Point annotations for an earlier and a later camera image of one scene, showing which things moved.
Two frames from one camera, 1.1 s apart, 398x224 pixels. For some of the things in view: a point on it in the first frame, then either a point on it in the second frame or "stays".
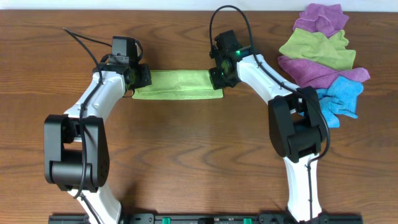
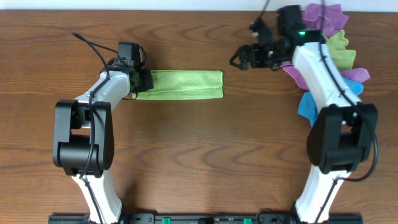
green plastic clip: [166, 220] stays
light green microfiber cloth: [178, 84] stays
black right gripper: [214, 76] to [251, 55]
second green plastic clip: [247, 220] stays
